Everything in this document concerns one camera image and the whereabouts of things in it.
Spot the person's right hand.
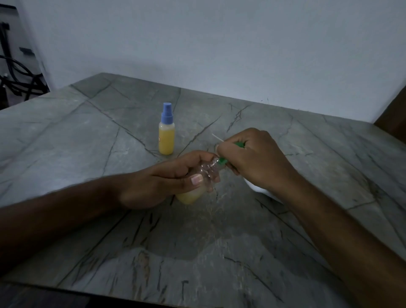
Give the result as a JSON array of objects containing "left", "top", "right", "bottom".
[{"left": 216, "top": 128, "right": 299, "bottom": 195}]

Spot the person's left hand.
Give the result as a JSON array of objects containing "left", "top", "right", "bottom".
[{"left": 116, "top": 151, "right": 222, "bottom": 211}]

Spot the large white bottle green pump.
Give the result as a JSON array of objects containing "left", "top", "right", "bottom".
[{"left": 218, "top": 141, "right": 283, "bottom": 204}]

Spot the small clear bottle white cap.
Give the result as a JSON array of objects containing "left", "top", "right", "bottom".
[{"left": 175, "top": 157, "right": 228, "bottom": 205}]

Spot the small clear bottle red label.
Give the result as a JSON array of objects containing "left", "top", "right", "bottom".
[{"left": 158, "top": 122, "right": 176, "bottom": 156}]

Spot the blue spray cap with tube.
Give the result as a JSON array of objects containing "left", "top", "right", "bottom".
[{"left": 161, "top": 102, "right": 174, "bottom": 124}]

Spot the person's right forearm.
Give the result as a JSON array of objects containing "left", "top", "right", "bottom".
[{"left": 279, "top": 176, "right": 406, "bottom": 308}]

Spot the person's left forearm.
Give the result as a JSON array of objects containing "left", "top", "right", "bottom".
[{"left": 0, "top": 176, "right": 124, "bottom": 277}]

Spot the brown wooden door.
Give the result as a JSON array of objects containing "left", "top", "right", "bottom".
[{"left": 374, "top": 85, "right": 406, "bottom": 144}]

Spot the black coiled hose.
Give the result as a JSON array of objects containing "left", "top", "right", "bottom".
[{"left": 0, "top": 54, "right": 50, "bottom": 102}]

